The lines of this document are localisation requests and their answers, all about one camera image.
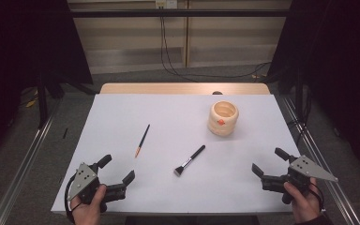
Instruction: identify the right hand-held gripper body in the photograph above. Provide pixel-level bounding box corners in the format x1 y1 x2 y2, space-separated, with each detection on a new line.
261 155 339 205

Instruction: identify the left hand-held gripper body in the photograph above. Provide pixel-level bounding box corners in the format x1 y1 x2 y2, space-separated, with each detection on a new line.
67 162 128 214

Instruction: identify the thin black orange-tipped brush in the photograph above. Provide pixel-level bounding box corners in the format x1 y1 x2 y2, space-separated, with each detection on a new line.
134 124 151 159

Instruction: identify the cream ribbed brush holder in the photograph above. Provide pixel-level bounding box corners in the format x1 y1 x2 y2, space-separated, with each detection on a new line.
207 99 240 137

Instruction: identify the black makeup brush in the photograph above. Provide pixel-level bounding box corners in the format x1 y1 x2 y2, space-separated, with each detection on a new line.
173 144 206 178

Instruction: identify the person's left hand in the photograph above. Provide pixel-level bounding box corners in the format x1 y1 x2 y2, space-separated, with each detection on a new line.
69 185 108 225

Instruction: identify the person's right hand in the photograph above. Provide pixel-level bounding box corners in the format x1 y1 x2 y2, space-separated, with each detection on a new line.
283 177 323 224

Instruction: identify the white table mat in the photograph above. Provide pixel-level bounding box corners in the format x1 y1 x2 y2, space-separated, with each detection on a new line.
50 93 326 217

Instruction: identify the black curtain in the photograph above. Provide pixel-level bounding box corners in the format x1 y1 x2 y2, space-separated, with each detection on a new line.
266 0 360 180
0 0 94 165

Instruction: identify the left hand-held gripper cable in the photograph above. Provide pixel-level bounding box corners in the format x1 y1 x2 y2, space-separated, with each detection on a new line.
64 174 78 224

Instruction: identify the hand-held gripper cable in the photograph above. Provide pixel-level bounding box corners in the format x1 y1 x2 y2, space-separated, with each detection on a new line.
64 174 78 224
308 182 326 214

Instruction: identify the aluminium floor rail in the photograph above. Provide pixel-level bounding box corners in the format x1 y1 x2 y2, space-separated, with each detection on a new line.
0 99 62 225
280 96 360 225

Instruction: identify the right hand-held gripper cable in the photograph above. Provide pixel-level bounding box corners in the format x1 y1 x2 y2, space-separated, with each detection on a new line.
308 182 326 214

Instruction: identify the black stand post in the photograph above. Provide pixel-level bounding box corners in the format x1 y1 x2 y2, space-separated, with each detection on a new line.
37 68 50 129
294 62 305 123

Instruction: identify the black wall cable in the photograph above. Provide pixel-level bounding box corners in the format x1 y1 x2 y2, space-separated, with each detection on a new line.
162 27 272 80
159 16 200 83

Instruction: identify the wooden wall post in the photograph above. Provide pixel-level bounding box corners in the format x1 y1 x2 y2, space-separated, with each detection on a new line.
183 0 191 68

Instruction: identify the black horizontal frame bar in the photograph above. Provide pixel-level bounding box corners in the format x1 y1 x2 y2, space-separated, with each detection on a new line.
69 8 293 18

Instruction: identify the white wall socket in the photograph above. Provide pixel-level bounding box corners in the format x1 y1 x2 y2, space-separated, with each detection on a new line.
155 0 178 9

